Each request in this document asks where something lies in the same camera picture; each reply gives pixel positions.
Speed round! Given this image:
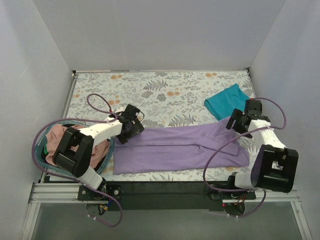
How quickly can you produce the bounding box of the purple t shirt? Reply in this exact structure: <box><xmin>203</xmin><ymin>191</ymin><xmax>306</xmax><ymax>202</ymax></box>
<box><xmin>113</xmin><ymin>118</ymin><xmax>250</xmax><ymax>175</ymax></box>

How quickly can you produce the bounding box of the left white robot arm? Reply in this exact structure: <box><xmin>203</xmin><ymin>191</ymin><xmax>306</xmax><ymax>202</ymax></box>
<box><xmin>53</xmin><ymin>104</ymin><xmax>145</xmax><ymax>200</ymax></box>

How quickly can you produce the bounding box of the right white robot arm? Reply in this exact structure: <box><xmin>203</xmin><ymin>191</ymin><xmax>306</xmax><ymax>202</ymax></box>
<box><xmin>226</xmin><ymin>98</ymin><xmax>299</xmax><ymax>199</ymax></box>

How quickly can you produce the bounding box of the folded teal t shirt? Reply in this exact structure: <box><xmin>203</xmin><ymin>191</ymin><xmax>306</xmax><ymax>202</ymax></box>
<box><xmin>204</xmin><ymin>83</ymin><xmax>250</xmax><ymax>121</ymax></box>

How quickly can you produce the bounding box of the pink t shirt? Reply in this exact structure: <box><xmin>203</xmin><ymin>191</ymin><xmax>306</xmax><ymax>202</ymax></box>
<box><xmin>45</xmin><ymin>124</ymin><xmax>110</xmax><ymax>169</ymax></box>

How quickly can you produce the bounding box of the floral tablecloth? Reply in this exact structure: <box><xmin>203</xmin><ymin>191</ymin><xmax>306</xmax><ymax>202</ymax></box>
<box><xmin>47</xmin><ymin>70</ymin><xmax>281</xmax><ymax>182</ymax></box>

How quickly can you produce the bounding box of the teal plastic basket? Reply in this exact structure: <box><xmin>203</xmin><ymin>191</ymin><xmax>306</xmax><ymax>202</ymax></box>
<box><xmin>34</xmin><ymin>119</ymin><xmax>115</xmax><ymax>177</ymax></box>

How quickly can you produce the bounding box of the green garment in basket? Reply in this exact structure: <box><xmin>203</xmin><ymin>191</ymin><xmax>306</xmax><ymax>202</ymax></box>
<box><xmin>43</xmin><ymin>146</ymin><xmax>49</xmax><ymax>156</ymax></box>

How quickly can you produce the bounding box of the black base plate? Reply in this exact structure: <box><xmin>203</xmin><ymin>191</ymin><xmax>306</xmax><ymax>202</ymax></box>
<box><xmin>77</xmin><ymin>180</ymin><xmax>257</xmax><ymax>211</ymax></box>

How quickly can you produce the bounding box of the aluminium frame rail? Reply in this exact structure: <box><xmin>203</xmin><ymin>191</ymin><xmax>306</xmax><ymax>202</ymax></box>
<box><xmin>28</xmin><ymin>182</ymin><xmax>312</xmax><ymax>240</ymax></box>

